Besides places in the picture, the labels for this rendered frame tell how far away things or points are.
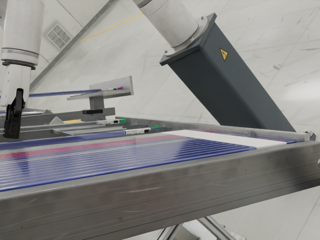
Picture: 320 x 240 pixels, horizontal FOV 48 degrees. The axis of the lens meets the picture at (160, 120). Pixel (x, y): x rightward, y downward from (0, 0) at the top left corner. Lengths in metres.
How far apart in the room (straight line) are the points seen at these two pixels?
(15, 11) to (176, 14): 0.52
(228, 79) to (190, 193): 0.89
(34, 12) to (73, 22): 8.10
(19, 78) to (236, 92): 0.73
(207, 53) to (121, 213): 0.90
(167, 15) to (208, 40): 0.16
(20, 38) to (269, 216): 1.09
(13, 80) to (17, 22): 0.13
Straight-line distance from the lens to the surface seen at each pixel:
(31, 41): 0.90
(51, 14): 8.89
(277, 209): 1.50
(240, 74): 1.32
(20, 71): 0.88
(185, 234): 1.58
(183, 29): 1.21
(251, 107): 1.32
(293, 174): 0.51
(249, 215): 1.55
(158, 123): 0.86
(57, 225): 0.34
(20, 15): 0.90
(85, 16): 9.14
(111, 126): 0.98
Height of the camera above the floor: 1.09
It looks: 25 degrees down
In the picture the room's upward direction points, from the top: 44 degrees counter-clockwise
